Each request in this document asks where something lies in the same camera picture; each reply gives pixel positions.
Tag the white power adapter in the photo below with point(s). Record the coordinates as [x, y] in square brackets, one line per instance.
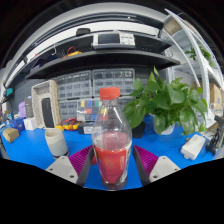
[192, 147]

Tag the white metal shelf rack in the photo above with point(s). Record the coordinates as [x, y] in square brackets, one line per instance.
[200, 66]

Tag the black rectangular device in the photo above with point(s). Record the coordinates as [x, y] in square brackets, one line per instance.
[47, 113]

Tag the purple package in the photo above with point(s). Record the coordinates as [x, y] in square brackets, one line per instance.
[22, 110]

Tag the yellow multimeter with red leads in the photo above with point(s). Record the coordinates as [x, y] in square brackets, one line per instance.
[68, 126]

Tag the plain black box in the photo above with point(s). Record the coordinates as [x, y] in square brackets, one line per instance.
[138, 130]

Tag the green potted plant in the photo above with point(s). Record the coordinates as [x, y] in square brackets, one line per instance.
[166, 100]

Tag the grey ceramic mug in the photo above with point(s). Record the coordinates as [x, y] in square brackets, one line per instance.
[56, 143]

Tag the black box with white label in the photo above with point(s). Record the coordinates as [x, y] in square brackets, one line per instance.
[86, 128]

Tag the dark grey box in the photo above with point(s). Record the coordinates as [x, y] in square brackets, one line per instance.
[29, 106]

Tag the blue box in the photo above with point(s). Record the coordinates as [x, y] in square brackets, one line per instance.
[17, 124]

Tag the brown cardboard box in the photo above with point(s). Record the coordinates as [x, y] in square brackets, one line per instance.
[10, 135]

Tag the black workbench shelf unit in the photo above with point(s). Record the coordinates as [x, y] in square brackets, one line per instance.
[100, 60]

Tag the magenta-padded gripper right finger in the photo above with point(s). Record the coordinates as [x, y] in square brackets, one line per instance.
[163, 167]

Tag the grey small-parts drawer cabinet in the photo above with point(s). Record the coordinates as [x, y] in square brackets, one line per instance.
[74, 85]
[68, 110]
[113, 78]
[125, 100]

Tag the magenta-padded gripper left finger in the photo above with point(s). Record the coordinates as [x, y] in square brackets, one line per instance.
[63, 168]

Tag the clear red-capped drink bottle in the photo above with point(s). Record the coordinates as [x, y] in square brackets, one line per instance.
[111, 156]

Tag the white perforated tray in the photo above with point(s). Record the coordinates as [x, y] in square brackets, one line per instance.
[36, 100]

